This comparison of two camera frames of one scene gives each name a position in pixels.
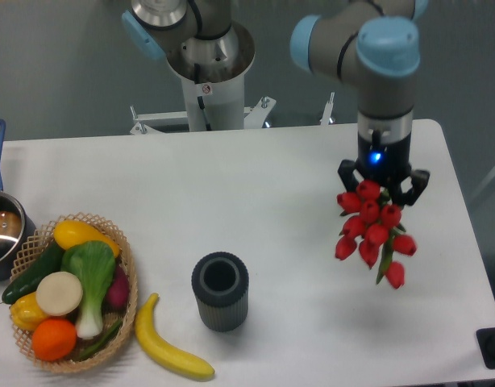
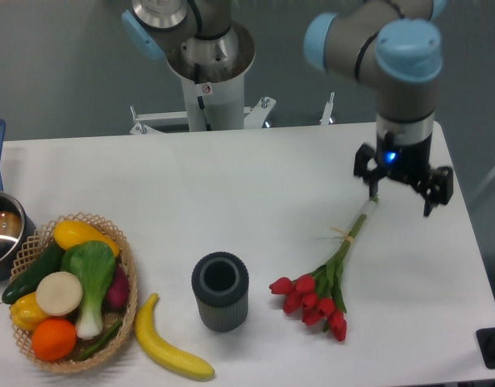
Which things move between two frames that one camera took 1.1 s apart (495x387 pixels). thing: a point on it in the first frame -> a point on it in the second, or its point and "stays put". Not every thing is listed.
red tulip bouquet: [373, 228] -> [317, 296]
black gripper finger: [346, 172] -> [363, 153]
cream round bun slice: [58, 293] stays put
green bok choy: [93, 265] stays put
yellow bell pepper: [26, 313] stays put
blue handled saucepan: [11, 226] stays put
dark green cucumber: [51, 262] stays put
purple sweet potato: [118, 295] stays put
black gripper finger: [419, 179] -> [436, 188]
